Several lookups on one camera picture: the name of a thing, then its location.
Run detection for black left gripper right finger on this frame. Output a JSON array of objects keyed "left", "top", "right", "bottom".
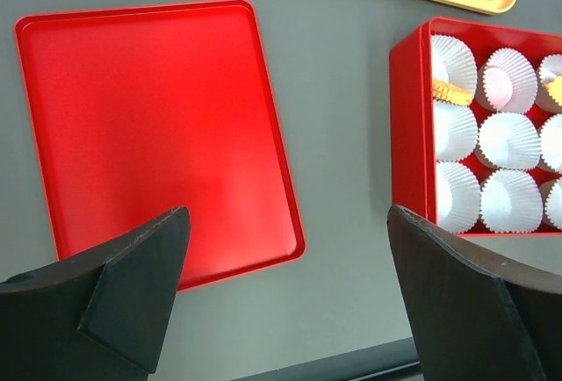
[{"left": 387, "top": 205, "right": 561, "bottom": 380}]

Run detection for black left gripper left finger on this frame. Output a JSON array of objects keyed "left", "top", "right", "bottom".
[{"left": 1, "top": 207, "right": 190, "bottom": 380}]

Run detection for tan rectangular biscuit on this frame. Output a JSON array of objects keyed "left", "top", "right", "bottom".
[{"left": 431, "top": 78, "right": 473, "bottom": 106}]

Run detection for pink sandwich cookie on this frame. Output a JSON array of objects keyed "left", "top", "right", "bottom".
[{"left": 483, "top": 67, "right": 513, "bottom": 110}]

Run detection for orange flower cookie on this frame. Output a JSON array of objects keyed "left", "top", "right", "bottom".
[{"left": 543, "top": 75, "right": 562, "bottom": 106}]

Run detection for white paper cup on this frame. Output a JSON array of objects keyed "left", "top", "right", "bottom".
[
  {"left": 433, "top": 100, "right": 478, "bottom": 162},
  {"left": 430, "top": 34, "right": 478, "bottom": 95},
  {"left": 475, "top": 112, "right": 541, "bottom": 170},
  {"left": 539, "top": 178, "right": 562, "bottom": 230},
  {"left": 476, "top": 47, "right": 538, "bottom": 114},
  {"left": 479, "top": 169, "right": 543, "bottom": 234},
  {"left": 539, "top": 114, "right": 562, "bottom": 173},
  {"left": 436, "top": 162, "right": 480, "bottom": 234},
  {"left": 536, "top": 54, "right": 561, "bottom": 114}
]

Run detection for red box lid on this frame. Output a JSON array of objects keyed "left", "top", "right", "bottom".
[{"left": 14, "top": 0, "right": 306, "bottom": 290}]

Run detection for red cookie box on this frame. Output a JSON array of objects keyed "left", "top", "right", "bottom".
[{"left": 389, "top": 18, "right": 561, "bottom": 237}]

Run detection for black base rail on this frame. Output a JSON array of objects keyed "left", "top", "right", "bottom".
[{"left": 240, "top": 337, "right": 423, "bottom": 380}]

